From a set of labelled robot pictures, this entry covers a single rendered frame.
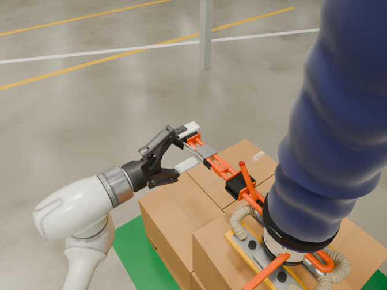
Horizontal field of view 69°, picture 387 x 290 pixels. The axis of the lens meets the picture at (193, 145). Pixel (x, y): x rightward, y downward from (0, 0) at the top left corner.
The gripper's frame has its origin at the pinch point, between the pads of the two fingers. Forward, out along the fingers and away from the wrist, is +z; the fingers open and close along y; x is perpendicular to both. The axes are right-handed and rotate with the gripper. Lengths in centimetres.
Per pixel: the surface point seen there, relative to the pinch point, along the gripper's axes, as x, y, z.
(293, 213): 27.9, 10.2, 12.1
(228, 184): -0.3, 32.2, 16.8
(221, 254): 10, 63, 7
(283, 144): 17.7, -5.6, 14.7
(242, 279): 23, 63, 7
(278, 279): 33, 44, 11
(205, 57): -241, 141, 199
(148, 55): -331, 161, 157
